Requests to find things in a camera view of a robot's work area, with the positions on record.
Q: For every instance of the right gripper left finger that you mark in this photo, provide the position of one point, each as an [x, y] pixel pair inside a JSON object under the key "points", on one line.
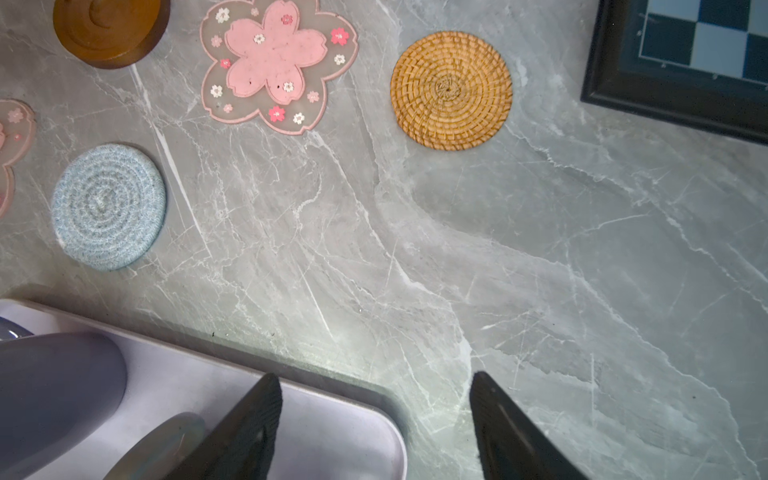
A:
{"points": [[242, 445]]}

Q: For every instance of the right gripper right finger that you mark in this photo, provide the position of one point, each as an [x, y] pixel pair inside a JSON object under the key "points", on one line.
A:
{"points": [[510, 445]]}

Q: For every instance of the blue woven round coaster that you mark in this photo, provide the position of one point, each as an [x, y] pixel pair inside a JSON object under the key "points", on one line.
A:
{"points": [[109, 207]]}

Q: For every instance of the pink flower coaster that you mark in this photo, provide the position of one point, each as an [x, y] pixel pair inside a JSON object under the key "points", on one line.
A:
{"points": [[18, 129], [273, 60]]}

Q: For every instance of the black mug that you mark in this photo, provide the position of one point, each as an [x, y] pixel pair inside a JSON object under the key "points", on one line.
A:
{"points": [[161, 450]]}

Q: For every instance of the brown wooden coaster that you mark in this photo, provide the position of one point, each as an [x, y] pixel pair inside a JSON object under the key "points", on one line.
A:
{"points": [[110, 34]]}

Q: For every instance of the rattan woven round coaster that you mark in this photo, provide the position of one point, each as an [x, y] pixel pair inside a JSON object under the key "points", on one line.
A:
{"points": [[451, 91]]}

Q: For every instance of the lavender silicone tray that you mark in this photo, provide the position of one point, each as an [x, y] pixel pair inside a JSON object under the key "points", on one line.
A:
{"points": [[320, 435]]}

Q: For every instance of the black checkerboard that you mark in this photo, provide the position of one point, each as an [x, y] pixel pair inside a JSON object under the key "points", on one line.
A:
{"points": [[696, 63]]}

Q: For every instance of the grey mug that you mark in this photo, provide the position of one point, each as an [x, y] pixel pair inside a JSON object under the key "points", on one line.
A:
{"points": [[56, 390]]}

